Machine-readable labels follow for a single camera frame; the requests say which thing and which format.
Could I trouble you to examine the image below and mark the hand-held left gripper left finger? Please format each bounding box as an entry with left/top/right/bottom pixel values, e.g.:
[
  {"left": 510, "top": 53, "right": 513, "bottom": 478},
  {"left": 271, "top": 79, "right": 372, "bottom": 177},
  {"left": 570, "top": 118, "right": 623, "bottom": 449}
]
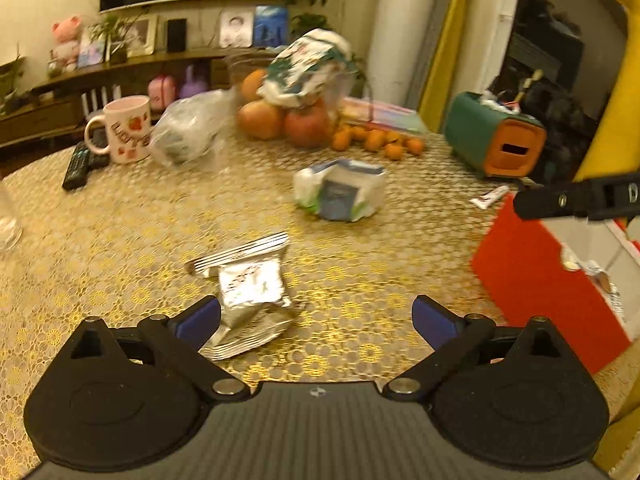
[{"left": 70, "top": 296, "right": 250, "bottom": 403}]

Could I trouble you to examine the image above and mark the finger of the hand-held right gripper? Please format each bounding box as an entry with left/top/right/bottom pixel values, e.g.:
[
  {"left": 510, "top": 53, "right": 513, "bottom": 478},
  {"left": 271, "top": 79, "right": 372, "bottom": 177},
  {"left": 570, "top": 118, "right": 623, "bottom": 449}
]
[{"left": 514, "top": 170, "right": 640, "bottom": 222}]

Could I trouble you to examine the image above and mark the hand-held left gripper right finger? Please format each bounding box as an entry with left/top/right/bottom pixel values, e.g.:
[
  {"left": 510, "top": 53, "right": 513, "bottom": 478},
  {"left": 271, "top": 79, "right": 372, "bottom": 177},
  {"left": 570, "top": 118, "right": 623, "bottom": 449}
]
[{"left": 382, "top": 295, "right": 561, "bottom": 402}]

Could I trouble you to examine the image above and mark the silver foil packet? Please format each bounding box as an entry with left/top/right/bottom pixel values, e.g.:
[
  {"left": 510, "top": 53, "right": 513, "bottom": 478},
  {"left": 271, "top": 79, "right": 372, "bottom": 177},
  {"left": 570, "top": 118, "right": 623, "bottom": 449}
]
[{"left": 187, "top": 231, "right": 307, "bottom": 361}]

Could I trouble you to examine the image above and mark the red cardboard box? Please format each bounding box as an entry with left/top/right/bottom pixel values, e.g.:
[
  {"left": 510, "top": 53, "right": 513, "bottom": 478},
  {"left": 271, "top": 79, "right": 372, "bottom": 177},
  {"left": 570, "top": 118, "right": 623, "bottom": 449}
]
[{"left": 472, "top": 194, "right": 640, "bottom": 375}]

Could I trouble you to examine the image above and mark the gold lace covered desktop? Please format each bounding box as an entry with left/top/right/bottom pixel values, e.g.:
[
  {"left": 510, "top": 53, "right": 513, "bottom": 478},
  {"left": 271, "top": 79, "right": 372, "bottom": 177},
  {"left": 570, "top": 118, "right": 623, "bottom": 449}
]
[{"left": 0, "top": 130, "right": 640, "bottom": 480}]

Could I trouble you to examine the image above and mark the small white tube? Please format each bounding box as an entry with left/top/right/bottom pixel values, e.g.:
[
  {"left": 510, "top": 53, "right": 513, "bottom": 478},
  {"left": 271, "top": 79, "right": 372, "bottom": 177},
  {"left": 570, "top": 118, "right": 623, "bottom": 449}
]
[{"left": 469, "top": 185, "right": 511, "bottom": 210}]

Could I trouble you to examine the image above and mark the green orange desk organizer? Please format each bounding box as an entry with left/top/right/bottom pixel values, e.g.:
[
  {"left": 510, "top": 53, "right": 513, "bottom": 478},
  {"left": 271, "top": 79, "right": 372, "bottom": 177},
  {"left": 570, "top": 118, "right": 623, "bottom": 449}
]
[{"left": 444, "top": 91, "right": 547, "bottom": 179}]

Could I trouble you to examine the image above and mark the makeup brush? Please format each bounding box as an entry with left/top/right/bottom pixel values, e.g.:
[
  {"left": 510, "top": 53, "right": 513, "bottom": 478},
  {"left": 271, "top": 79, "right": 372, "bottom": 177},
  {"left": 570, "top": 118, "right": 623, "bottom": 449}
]
[{"left": 517, "top": 69, "right": 544, "bottom": 104}]

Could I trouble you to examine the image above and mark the white wet wipes pack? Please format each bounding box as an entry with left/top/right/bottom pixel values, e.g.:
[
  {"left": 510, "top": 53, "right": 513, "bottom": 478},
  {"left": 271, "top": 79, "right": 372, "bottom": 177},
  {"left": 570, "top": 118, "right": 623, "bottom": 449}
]
[{"left": 292, "top": 158, "right": 387, "bottom": 222}]

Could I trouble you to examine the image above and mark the clear plastic bag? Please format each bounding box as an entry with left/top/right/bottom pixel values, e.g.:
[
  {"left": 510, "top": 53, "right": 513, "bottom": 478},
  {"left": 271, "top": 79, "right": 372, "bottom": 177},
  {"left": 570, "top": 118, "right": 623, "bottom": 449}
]
[{"left": 150, "top": 90, "right": 237, "bottom": 170}]

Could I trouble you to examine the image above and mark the pile of small tangerines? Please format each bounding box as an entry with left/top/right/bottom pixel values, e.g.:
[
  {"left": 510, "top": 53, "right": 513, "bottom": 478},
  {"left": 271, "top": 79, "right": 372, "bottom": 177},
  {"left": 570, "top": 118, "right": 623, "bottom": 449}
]
[{"left": 331, "top": 124, "right": 426, "bottom": 161}]

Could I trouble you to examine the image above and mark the short black remote control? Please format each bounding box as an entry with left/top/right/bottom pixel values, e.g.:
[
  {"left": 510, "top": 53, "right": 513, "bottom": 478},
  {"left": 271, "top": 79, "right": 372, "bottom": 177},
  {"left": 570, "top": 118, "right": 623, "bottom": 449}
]
[{"left": 87, "top": 129, "right": 111, "bottom": 168}]

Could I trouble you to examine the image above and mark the long black remote control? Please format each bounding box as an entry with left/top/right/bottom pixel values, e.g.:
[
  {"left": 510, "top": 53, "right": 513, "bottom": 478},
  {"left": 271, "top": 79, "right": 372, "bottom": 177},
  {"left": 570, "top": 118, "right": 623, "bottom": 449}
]
[{"left": 62, "top": 141, "right": 92, "bottom": 191}]

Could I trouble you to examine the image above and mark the pink strawberry print mug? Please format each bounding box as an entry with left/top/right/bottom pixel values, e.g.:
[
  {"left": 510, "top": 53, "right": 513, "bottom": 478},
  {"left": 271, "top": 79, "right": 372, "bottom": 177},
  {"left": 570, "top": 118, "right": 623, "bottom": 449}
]
[{"left": 84, "top": 95, "right": 152, "bottom": 164}]

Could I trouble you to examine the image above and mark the flat pink plastic case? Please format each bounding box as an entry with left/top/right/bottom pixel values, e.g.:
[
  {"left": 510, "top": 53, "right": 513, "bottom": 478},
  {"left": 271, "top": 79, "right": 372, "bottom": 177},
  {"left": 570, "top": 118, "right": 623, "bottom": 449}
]
[{"left": 342, "top": 97, "right": 431, "bottom": 136}]

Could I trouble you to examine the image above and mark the red yellow apple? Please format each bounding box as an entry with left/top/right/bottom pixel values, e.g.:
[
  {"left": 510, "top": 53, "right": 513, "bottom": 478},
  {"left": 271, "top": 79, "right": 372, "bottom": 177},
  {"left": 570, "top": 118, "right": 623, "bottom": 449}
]
[{"left": 236, "top": 101, "right": 284, "bottom": 140}]

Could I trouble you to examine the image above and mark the yellow curtain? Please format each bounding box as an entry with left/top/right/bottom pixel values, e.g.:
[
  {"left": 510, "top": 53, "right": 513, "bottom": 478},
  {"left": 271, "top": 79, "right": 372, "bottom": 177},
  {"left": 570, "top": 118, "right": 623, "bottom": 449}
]
[{"left": 417, "top": 0, "right": 476, "bottom": 121}]

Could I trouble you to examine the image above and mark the grey curtain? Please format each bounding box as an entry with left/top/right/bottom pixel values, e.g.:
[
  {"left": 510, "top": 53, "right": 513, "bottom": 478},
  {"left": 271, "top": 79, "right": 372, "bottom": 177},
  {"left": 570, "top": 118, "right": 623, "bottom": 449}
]
[{"left": 406, "top": 0, "right": 453, "bottom": 108}]

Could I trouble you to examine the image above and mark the clear drinking glass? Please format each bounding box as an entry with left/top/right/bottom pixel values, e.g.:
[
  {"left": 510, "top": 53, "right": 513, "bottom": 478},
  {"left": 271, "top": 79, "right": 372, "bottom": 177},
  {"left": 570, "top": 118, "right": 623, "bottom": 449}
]
[{"left": 0, "top": 180, "right": 23, "bottom": 252}]

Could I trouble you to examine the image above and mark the pink pig toy box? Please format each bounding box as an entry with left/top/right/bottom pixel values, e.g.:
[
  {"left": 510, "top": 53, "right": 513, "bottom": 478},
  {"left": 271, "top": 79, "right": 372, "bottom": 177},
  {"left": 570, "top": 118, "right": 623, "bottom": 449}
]
[{"left": 147, "top": 75, "right": 179, "bottom": 112}]

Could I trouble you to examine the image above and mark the purple rabbit toy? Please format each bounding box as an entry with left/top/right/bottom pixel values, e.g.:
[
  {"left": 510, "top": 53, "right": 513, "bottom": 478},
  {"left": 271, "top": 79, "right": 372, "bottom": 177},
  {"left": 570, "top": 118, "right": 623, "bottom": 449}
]
[{"left": 180, "top": 64, "right": 209, "bottom": 99}]

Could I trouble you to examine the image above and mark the orange fruit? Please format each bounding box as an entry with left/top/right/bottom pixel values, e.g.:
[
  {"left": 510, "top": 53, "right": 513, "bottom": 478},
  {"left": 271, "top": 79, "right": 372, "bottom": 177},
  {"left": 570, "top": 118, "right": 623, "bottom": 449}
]
[{"left": 241, "top": 69, "right": 268, "bottom": 103}]

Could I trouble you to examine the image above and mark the white router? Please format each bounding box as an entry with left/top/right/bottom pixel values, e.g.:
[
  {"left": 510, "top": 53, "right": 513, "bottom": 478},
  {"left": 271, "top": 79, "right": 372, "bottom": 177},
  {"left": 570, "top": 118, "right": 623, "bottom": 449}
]
[{"left": 80, "top": 85, "right": 123, "bottom": 117}]

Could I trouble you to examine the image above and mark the white standing air conditioner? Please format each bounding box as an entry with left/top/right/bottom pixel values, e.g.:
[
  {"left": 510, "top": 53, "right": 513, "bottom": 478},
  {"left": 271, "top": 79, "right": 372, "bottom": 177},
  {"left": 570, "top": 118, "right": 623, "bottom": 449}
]
[{"left": 367, "top": 0, "right": 445, "bottom": 107}]

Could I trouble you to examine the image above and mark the clear fruit container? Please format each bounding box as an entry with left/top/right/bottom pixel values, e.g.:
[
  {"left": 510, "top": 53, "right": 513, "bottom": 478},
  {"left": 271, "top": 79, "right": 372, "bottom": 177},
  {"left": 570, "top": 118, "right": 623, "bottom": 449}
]
[{"left": 225, "top": 52, "right": 362, "bottom": 147}]

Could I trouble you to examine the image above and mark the wooden television cabinet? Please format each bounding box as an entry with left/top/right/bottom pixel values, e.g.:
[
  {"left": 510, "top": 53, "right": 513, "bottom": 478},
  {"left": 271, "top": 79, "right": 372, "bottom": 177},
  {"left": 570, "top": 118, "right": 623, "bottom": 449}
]
[{"left": 0, "top": 45, "right": 242, "bottom": 163}]

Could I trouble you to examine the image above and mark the white green printed bag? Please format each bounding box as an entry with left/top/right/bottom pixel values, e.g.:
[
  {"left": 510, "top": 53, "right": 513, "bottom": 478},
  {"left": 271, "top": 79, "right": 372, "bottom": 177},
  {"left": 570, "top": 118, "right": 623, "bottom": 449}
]
[{"left": 262, "top": 30, "right": 354, "bottom": 109}]

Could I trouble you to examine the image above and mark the small black speaker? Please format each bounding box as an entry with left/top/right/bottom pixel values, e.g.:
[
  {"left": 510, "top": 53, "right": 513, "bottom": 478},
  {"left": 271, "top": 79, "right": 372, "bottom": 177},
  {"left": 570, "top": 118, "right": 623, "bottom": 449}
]
[{"left": 166, "top": 18, "right": 188, "bottom": 53}]

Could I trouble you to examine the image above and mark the potted grass plant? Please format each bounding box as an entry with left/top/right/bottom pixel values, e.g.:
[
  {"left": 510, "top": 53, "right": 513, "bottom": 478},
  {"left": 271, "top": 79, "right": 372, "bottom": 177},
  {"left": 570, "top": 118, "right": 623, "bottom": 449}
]
[{"left": 92, "top": 10, "right": 147, "bottom": 65}]

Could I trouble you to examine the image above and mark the small photo card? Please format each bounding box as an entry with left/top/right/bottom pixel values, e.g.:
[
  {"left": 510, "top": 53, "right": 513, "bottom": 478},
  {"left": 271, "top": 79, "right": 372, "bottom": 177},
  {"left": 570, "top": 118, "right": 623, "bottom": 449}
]
[{"left": 77, "top": 40, "right": 107, "bottom": 68}]

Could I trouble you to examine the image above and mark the blue picture print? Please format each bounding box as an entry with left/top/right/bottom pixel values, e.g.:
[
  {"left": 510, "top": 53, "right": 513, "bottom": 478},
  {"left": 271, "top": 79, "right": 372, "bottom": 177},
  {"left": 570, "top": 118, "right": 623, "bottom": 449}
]
[{"left": 253, "top": 5, "right": 290, "bottom": 48}]

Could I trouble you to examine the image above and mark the pink pig plush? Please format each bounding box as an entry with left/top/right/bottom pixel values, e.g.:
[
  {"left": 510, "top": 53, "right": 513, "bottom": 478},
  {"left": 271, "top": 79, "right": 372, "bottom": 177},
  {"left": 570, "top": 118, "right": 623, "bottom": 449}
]
[{"left": 51, "top": 15, "right": 84, "bottom": 72}]

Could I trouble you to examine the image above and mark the wooden photo frame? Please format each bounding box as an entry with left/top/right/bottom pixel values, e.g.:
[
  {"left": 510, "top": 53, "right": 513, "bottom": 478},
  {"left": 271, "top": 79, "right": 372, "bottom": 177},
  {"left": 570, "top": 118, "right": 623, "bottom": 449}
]
[{"left": 125, "top": 14, "right": 158, "bottom": 57}]

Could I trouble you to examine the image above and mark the white portrait photo frame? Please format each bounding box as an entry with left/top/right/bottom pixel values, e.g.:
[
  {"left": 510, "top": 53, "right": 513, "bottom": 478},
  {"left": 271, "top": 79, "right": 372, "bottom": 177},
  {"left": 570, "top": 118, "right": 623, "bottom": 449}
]
[{"left": 218, "top": 8, "right": 254, "bottom": 49}]

